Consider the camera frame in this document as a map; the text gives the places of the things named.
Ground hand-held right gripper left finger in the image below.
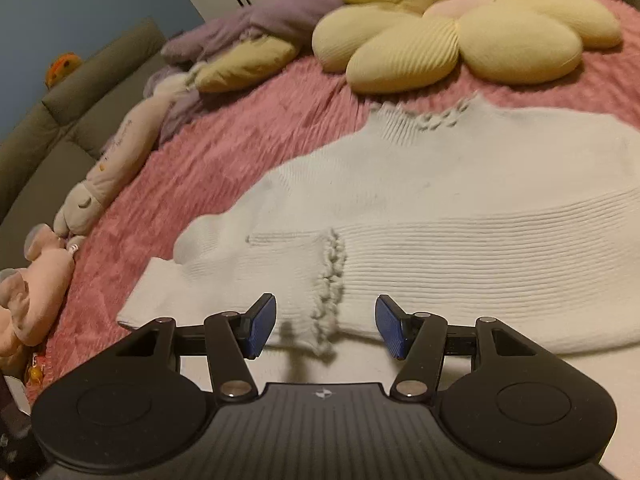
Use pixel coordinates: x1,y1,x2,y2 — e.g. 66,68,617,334
117,292,278,402

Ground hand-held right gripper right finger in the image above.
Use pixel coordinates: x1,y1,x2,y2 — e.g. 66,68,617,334
375,294,534,403

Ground white knit sweater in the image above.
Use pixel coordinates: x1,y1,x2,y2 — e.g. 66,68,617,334
116,92,640,361

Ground pink ribbed bedspread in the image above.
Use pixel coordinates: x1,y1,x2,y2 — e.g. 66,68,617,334
37,0,640,411

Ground long cream plush toy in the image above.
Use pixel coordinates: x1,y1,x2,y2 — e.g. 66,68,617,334
52,72,193,238

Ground small orange snack packet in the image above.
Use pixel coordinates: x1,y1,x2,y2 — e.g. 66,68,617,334
26,352,50,387

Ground pink plush toy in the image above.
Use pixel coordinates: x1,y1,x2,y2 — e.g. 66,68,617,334
0,224,77,361

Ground small yellow pillow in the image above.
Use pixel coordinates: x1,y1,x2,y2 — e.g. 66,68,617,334
192,35,300,93

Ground dark cloth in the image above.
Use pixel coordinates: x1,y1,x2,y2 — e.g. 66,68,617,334
0,375,47,480

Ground grey-green sofa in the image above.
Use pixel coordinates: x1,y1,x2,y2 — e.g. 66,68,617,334
0,20,168,241

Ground purple blanket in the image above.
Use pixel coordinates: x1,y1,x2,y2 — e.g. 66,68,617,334
145,0,346,146

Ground yellow flower-shaped pillow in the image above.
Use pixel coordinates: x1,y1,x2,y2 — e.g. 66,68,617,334
312,0,623,95

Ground orange plush toy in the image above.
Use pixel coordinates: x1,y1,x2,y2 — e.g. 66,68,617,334
45,54,84,90

